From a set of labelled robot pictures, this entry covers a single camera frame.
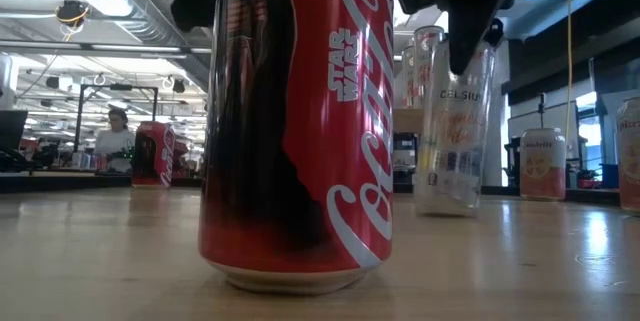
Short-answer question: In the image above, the pink Spindrift lemonade can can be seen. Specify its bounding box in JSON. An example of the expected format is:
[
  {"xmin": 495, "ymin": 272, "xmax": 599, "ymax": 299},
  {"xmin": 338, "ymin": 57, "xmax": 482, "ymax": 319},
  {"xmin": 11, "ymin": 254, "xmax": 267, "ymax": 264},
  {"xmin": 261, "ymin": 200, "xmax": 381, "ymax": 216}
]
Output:
[
  {"xmin": 615, "ymin": 96, "xmax": 640, "ymax": 216},
  {"xmin": 518, "ymin": 127, "xmax": 568, "ymax": 202}
]

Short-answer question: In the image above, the red Coca-Cola Star Wars can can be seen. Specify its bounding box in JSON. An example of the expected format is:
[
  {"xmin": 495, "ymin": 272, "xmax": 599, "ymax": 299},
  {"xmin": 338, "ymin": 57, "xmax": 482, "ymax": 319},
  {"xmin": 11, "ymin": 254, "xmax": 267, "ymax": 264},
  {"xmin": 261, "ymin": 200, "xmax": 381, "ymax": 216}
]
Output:
[
  {"xmin": 198, "ymin": 0, "xmax": 396, "ymax": 296},
  {"xmin": 130, "ymin": 120, "xmax": 177, "ymax": 190}
]

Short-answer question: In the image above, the long ceiling light bar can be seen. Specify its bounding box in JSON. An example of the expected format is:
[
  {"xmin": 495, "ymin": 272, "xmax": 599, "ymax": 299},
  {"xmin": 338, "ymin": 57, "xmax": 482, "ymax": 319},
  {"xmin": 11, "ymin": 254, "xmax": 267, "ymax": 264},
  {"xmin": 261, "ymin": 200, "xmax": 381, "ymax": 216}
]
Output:
[{"xmin": 0, "ymin": 39, "xmax": 214, "ymax": 60}]

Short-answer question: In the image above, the black round ceiling device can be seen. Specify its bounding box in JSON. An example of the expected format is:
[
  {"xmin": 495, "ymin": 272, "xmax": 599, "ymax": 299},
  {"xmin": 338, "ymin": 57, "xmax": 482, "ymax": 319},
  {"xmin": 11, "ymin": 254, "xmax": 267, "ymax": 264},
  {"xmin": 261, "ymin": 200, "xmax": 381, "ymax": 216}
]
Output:
[{"xmin": 54, "ymin": 0, "xmax": 90, "ymax": 30}]

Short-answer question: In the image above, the person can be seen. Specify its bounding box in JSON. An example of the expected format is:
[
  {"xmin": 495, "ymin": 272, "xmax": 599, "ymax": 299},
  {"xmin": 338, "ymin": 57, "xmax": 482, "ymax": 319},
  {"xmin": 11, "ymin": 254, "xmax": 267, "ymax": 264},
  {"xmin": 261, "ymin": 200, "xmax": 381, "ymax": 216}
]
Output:
[{"xmin": 93, "ymin": 107, "xmax": 137, "ymax": 175}]

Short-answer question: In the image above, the blue bin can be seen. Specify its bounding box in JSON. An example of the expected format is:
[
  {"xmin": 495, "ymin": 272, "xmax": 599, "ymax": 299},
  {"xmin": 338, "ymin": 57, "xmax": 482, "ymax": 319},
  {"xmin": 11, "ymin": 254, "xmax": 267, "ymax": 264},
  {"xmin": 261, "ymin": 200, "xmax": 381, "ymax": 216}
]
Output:
[{"xmin": 601, "ymin": 162, "xmax": 621, "ymax": 190}]

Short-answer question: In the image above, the black monitor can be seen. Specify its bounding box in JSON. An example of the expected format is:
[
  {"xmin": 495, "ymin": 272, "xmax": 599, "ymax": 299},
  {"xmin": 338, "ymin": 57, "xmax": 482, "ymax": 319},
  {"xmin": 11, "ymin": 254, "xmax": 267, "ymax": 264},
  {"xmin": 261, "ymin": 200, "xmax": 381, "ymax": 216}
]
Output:
[{"xmin": 0, "ymin": 109, "xmax": 29, "ymax": 152}]

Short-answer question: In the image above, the silver spiral air duct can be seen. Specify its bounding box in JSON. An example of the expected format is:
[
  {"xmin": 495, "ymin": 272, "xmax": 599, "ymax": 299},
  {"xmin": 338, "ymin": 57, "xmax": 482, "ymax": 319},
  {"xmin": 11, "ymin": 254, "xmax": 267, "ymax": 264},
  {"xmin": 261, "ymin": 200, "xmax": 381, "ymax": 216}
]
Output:
[{"xmin": 29, "ymin": 0, "xmax": 217, "ymax": 93}]

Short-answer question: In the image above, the yellow cable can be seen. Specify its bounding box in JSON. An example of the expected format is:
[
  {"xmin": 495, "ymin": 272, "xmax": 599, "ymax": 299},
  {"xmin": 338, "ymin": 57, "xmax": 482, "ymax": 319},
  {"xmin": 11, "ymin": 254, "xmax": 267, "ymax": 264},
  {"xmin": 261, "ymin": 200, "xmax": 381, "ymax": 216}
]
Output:
[{"xmin": 563, "ymin": 0, "xmax": 574, "ymax": 160}]

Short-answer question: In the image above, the black metal gantry frame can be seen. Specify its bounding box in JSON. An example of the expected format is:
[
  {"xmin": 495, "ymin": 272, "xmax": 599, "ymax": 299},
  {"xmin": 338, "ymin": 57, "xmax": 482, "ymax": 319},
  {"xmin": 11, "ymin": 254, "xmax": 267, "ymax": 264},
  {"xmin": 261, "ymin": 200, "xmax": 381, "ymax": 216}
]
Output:
[{"xmin": 74, "ymin": 82, "xmax": 160, "ymax": 172}]

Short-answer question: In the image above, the wooden shelf with black frame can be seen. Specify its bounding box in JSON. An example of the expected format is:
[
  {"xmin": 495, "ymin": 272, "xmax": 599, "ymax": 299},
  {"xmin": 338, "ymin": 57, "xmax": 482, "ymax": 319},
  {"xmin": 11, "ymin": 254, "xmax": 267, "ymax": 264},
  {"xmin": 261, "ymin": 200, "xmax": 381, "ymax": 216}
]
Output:
[{"xmin": 392, "ymin": 106, "xmax": 426, "ymax": 135}]

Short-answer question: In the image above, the black aluminium table frame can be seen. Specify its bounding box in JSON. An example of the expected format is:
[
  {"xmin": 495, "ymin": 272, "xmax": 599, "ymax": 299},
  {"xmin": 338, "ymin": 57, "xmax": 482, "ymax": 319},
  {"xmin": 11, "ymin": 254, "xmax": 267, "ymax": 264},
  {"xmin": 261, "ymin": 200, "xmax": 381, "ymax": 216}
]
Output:
[{"xmin": 0, "ymin": 173, "xmax": 621, "ymax": 207}]

